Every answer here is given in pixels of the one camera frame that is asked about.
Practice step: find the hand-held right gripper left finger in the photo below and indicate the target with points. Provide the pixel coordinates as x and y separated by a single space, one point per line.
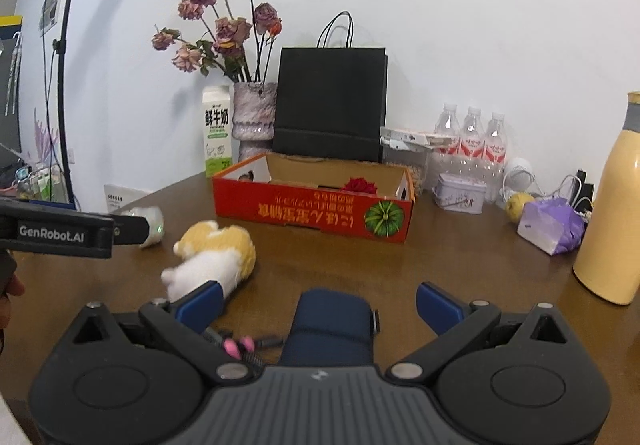
202 300

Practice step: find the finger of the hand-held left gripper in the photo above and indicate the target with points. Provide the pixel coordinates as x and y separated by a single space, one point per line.
131 228

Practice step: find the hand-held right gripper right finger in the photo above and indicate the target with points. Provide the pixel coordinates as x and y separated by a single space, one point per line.
440 307

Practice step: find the clear plastic item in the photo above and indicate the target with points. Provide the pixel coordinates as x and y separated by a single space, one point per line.
152 225

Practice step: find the white yellow plush sheep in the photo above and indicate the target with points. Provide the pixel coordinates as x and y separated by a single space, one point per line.
220 255

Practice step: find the navy blue pouch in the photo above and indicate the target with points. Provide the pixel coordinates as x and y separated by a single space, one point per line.
330 325

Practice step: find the red cardboard box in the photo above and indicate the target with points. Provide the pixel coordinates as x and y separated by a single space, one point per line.
310 212

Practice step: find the red rose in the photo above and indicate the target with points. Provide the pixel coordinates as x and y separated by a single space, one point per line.
360 186

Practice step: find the person's left hand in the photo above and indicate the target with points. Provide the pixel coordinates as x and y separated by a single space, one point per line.
12 282

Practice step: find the grey tin box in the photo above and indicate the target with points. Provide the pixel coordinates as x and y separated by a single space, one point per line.
459 195

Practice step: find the white green milk carton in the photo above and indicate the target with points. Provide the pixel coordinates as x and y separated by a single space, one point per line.
217 135

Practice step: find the black light stand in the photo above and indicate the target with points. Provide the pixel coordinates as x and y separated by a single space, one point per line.
62 100

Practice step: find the purple tissue pack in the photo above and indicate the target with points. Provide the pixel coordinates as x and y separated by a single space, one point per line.
550 227

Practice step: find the clear plastic food container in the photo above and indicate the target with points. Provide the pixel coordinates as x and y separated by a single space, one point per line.
417 172

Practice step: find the small white fan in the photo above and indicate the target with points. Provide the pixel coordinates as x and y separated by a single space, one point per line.
519 172

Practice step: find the pink purple vase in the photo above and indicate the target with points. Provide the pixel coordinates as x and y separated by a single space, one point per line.
255 117

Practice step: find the white flat box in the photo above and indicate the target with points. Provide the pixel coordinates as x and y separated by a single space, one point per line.
410 137

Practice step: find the small black device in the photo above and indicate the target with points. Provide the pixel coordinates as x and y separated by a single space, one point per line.
586 187

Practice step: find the yellow thermos jug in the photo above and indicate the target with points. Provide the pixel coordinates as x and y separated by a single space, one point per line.
612 215

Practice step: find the dried pink roses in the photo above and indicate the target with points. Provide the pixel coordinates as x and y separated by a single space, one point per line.
230 32

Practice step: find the black paper bag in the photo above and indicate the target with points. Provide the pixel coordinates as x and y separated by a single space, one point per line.
330 105

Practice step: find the purple wall decal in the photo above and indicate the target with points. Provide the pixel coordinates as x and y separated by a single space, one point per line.
45 137

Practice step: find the wall poster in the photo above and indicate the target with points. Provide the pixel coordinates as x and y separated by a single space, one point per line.
52 5

